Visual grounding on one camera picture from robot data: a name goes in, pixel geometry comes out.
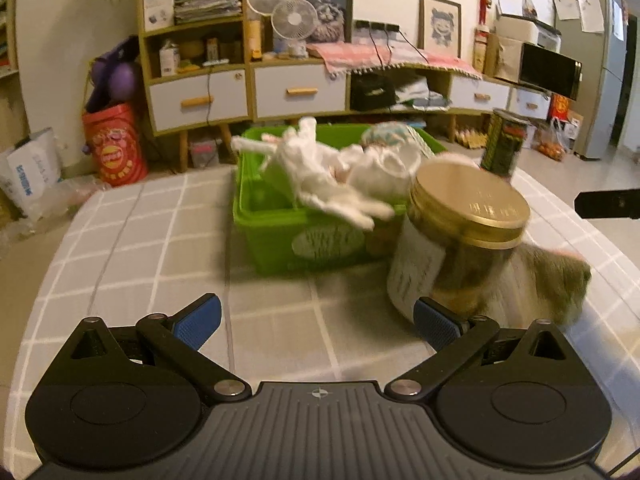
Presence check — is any green plastic bin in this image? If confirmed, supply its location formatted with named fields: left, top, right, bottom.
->
left=232, top=122, right=449, bottom=276

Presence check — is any pink plush bunny toy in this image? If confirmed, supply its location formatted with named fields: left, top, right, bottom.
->
left=231, top=116, right=397, bottom=232

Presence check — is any white soft bundle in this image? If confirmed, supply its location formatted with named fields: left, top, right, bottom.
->
left=347, top=144, right=424, bottom=199

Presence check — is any small white desk fan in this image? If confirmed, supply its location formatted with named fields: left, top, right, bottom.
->
left=272, top=0, right=319, bottom=57

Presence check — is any white countertop appliance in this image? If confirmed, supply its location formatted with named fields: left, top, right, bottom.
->
left=494, top=12, right=562, bottom=52

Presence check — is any stack of papers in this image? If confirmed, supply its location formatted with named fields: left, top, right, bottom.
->
left=173, top=0, right=244, bottom=25

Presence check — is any framed cat picture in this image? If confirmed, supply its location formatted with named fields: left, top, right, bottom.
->
left=300, top=0, right=354, bottom=44

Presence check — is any black bag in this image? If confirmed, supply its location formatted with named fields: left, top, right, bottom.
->
left=349, top=72, right=397, bottom=111

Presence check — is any grey refrigerator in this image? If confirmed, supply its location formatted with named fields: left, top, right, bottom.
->
left=552, top=0, right=629, bottom=162

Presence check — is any patterned cloth pouch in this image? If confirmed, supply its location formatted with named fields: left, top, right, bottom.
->
left=359, top=120, right=437, bottom=159

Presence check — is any pink checked table runner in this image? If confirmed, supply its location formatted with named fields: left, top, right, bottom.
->
left=305, top=41, right=484, bottom=81

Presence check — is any white woven sack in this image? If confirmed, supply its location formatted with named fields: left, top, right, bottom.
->
left=0, top=127, right=64, bottom=222

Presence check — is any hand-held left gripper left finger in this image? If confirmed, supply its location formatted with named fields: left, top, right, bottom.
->
left=60, top=292, right=253, bottom=404

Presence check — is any purple plush toy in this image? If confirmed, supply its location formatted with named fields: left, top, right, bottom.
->
left=84, top=35, right=144, bottom=114

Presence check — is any white carton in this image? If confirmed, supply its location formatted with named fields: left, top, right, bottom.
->
left=158, top=39, right=181, bottom=77

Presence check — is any tall wooden shelf cabinet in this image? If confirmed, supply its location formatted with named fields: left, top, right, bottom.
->
left=137, top=0, right=254, bottom=172

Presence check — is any black microwave oven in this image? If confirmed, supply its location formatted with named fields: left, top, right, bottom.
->
left=519, top=42, right=584, bottom=101

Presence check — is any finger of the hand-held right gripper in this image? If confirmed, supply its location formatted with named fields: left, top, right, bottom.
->
left=573, top=189, right=640, bottom=220

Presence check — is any bag of oranges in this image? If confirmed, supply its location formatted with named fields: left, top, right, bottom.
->
left=534, top=119, right=577, bottom=162

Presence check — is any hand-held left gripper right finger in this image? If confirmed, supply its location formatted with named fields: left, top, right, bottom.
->
left=384, top=296, right=581, bottom=402

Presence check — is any low wooden drawer cabinet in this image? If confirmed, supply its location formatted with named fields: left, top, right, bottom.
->
left=248, top=54, right=554, bottom=133

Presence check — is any white printed box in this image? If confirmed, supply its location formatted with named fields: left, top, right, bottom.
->
left=143, top=0, right=176, bottom=31

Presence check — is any dark printed drink can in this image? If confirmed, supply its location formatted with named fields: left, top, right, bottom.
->
left=479, top=108, right=531, bottom=179

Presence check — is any clear storage box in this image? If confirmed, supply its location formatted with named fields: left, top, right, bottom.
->
left=188, top=137, right=221, bottom=169

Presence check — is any glass jar with gold lid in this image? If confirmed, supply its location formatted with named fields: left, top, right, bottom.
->
left=387, top=160, right=532, bottom=329

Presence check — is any framed cartoon girl picture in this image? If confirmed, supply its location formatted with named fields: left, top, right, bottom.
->
left=418, top=0, right=462, bottom=59

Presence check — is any red printed bag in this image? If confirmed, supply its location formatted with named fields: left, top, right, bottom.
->
left=82, top=102, right=150, bottom=187

